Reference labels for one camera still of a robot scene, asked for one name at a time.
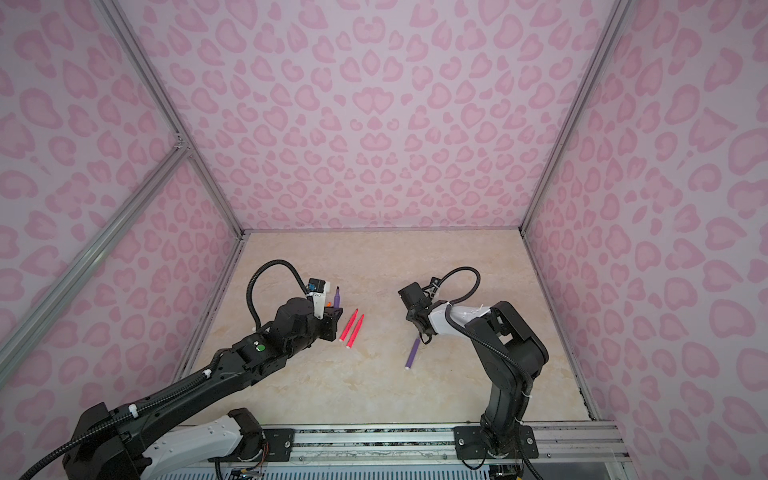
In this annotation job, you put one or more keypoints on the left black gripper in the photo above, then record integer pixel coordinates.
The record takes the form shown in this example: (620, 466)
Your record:
(331, 321)

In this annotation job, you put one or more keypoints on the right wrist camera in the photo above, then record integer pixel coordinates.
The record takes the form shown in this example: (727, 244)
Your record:
(432, 288)

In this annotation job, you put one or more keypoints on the pink highlighter pen right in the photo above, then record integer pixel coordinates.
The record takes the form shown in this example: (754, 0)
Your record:
(355, 332)

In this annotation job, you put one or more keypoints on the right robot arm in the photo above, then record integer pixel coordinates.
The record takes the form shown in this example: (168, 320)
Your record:
(511, 354)

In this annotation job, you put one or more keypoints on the aluminium frame strut left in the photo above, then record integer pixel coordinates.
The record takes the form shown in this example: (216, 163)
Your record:
(39, 319)

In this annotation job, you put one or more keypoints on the pink highlighter pen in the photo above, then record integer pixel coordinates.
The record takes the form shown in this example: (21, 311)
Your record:
(355, 332)
(349, 325)

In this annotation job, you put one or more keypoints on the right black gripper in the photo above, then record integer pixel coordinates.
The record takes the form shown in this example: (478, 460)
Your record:
(410, 316)

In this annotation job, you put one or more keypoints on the pink highlighter pen left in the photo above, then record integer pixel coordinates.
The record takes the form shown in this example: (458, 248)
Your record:
(349, 325)

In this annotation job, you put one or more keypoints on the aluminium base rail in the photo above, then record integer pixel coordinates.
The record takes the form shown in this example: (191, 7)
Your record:
(580, 449)

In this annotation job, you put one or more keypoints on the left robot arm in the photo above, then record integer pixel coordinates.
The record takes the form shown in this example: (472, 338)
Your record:
(115, 444)

